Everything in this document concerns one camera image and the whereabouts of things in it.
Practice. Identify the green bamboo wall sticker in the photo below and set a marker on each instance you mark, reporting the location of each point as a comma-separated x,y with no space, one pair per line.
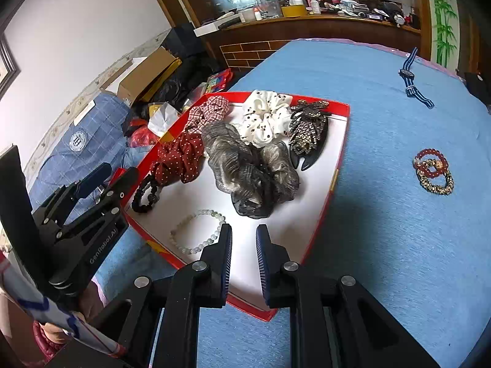
445,19

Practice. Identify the striped white cloth strip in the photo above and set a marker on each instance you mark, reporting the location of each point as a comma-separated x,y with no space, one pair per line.
27,287

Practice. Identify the cardboard box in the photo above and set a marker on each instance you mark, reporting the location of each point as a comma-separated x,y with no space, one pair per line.
147,73

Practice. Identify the dark picture frame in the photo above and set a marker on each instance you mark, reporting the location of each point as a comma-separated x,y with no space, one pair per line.
7,65

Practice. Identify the red polka dot scrunchie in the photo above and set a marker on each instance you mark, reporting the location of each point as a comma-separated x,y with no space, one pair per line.
180,157

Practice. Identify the white dotted scrunchie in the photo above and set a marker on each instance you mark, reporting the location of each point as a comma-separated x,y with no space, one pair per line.
264,119

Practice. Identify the yellow box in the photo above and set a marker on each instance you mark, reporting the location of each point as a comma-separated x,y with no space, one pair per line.
293,10

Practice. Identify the glass jar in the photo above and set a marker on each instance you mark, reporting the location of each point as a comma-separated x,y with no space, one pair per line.
268,4

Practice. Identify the red plaid scrunchie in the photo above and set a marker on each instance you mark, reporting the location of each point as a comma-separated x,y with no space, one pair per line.
209,111

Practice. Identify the rhinestone hair clip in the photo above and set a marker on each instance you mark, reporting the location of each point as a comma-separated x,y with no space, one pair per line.
307,130

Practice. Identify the blue plaid garment with crest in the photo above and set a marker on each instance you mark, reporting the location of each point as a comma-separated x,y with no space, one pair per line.
76,138

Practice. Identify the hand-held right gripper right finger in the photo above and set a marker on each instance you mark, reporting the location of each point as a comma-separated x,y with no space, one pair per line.
264,268

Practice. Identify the colourful printed box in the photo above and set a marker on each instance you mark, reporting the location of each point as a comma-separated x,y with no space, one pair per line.
218,80

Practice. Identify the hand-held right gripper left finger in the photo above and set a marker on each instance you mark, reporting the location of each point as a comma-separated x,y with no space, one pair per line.
226,264

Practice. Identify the white spray bottle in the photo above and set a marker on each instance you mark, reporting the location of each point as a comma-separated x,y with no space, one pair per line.
313,2

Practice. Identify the wooden dresser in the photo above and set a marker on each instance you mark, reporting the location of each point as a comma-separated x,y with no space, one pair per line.
307,32

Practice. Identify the person's left hand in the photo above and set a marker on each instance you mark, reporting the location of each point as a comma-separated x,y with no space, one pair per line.
92,303

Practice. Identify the blue striped watch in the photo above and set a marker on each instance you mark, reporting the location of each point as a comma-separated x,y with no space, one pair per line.
406,73

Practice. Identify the grey organza scrunchie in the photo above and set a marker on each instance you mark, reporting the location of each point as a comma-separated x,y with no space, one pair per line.
245,172

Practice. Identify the black bag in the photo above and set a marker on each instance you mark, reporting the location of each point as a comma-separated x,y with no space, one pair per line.
180,84

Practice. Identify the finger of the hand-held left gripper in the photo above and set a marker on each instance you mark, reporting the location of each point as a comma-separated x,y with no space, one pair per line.
90,180
122,184

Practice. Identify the blue blanket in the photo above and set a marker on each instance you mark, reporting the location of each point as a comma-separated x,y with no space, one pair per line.
383,237

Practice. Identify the white box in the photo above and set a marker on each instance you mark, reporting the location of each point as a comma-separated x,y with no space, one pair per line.
210,28

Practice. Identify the red plastic bag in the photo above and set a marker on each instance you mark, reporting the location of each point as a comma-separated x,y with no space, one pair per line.
140,136

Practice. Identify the red box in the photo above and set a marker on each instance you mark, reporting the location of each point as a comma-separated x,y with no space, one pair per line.
291,214

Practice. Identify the black box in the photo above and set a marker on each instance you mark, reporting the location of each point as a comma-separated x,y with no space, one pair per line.
184,40

